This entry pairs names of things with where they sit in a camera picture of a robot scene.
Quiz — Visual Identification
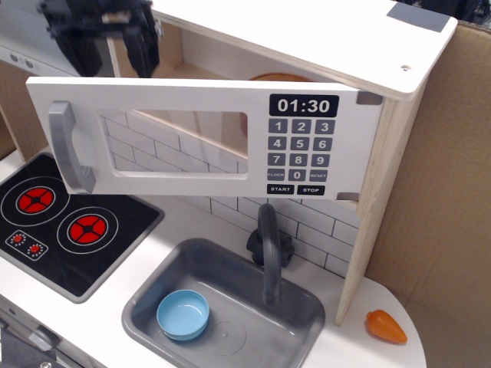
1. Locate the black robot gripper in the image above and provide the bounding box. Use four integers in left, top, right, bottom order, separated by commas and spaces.
38, 1, 160, 77

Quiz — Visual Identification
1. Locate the white toy microwave door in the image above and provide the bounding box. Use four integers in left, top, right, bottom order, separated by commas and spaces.
26, 77, 384, 201

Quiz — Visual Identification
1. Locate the wooden toy microwave cabinet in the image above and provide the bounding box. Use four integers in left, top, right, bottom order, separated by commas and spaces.
152, 1, 457, 325

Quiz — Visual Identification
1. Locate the grey range hood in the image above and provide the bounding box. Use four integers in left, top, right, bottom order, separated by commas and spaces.
1, 1, 79, 77

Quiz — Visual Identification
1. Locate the orange transparent toy pot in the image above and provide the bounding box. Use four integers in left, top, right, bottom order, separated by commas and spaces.
239, 72, 312, 136

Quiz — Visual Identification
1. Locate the black toy stove top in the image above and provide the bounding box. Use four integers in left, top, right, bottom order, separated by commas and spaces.
1, 153, 164, 304

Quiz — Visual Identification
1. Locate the dark grey toy faucet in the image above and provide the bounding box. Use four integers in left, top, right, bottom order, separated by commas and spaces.
246, 203, 295, 306

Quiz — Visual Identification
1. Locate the grey toy sink basin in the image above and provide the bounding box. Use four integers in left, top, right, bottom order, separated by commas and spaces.
122, 238, 325, 367

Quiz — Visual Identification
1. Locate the light blue bowl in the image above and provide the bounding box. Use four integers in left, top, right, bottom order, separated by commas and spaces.
156, 290, 209, 341

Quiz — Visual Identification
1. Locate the grey tape patch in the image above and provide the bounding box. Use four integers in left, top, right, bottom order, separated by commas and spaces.
387, 2, 450, 32

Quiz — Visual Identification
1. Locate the brown cardboard panel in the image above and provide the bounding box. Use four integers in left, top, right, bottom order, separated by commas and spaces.
366, 23, 490, 367

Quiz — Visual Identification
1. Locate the orange toy carrot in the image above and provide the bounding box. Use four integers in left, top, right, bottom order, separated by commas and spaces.
366, 310, 408, 344

